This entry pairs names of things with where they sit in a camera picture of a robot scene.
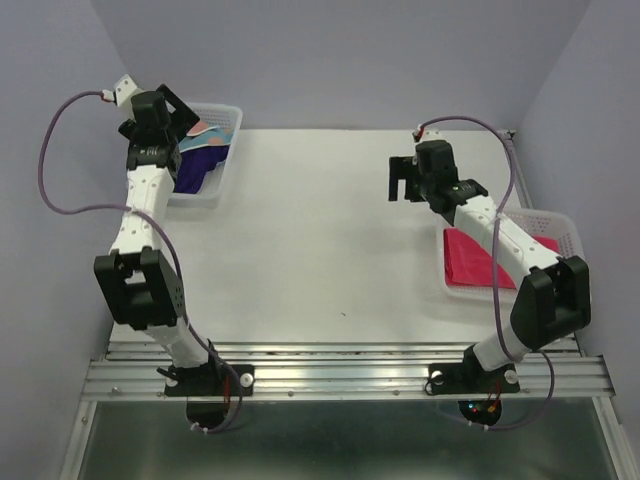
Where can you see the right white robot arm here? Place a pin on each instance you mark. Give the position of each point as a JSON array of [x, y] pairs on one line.
[[553, 298]]

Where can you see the aluminium mounting rail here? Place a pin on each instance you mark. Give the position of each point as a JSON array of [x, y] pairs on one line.
[[340, 371]]

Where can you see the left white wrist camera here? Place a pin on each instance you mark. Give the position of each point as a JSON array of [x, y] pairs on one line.
[[124, 89]]

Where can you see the white basket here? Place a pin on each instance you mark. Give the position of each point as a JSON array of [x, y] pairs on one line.
[[553, 230], [215, 114]]

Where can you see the white basket at right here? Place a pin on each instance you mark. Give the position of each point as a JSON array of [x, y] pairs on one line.
[[553, 230]]

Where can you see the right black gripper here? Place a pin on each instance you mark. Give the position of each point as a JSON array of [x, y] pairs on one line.
[[403, 167]]

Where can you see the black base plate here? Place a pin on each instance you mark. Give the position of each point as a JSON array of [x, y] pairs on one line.
[[456, 379], [240, 382]]

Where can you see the blue orange patterned towel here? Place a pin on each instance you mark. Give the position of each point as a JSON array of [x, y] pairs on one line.
[[203, 135]]

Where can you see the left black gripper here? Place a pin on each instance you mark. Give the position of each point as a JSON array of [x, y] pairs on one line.
[[181, 116]]

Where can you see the white basket at left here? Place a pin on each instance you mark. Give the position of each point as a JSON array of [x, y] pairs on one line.
[[215, 114]]

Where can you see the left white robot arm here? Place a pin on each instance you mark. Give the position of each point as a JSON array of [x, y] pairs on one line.
[[142, 289]]

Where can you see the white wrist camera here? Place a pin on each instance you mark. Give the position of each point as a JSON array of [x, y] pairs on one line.
[[422, 135], [124, 89]]

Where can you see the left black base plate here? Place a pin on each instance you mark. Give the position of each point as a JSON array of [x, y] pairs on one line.
[[240, 382]]

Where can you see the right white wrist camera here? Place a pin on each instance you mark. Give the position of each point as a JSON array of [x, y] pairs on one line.
[[422, 135]]

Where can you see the purple towel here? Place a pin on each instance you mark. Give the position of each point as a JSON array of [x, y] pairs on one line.
[[195, 166]]

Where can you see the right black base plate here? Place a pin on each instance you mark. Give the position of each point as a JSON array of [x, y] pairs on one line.
[[456, 379]]

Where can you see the pink towel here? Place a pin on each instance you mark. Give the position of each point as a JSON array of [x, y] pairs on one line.
[[465, 262]]

